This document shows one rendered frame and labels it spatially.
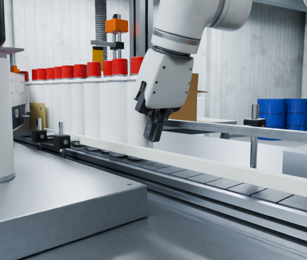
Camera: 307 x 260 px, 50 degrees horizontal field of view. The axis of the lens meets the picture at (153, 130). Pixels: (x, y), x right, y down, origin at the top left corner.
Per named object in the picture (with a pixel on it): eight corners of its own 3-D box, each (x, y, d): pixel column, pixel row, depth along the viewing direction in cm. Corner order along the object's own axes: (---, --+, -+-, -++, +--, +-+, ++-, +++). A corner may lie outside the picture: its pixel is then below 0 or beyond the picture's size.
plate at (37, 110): (30, 131, 100) (28, 102, 99) (32, 131, 100) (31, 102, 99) (43, 134, 92) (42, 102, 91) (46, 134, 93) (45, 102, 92)
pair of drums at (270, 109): (249, 137, 720) (251, 98, 710) (287, 134, 778) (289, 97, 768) (276, 142, 656) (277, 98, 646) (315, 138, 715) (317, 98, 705)
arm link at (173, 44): (179, 31, 63) (175, 47, 64) (144, 25, 57) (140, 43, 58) (212, 42, 57) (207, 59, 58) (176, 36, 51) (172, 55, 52)
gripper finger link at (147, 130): (153, 104, 63) (145, 135, 65) (140, 104, 61) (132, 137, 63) (164, 110, 61) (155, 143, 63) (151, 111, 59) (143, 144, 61)
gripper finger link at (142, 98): (156, 68, 58) (168, 88, 62) (127, 99, 57) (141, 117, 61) (160, 70, 57) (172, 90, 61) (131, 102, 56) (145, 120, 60)
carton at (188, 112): (129, 120, 264) (128, 74, 260) (177, 117, 294) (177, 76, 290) (161, 125, 231) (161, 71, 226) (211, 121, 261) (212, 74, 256)
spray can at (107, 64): (100, 149, 78) (99, 61, 75) (122, 149, 78) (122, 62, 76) (99, 153, 73) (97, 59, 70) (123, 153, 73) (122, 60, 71)
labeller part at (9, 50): (-29, 52, 99) (-29, 48, 99) (9, 54, 107) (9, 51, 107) (-16, 47, 89) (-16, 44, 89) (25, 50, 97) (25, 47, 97)
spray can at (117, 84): (104, 156, 70) (102, 58, 67) (117, 152, 74) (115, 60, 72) (125, 158, 68) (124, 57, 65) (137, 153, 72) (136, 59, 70)
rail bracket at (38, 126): (32, 164, 84) (30, 118, 83) (55, 161, 88) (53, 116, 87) (37, 166, 82) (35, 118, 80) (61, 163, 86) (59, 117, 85)
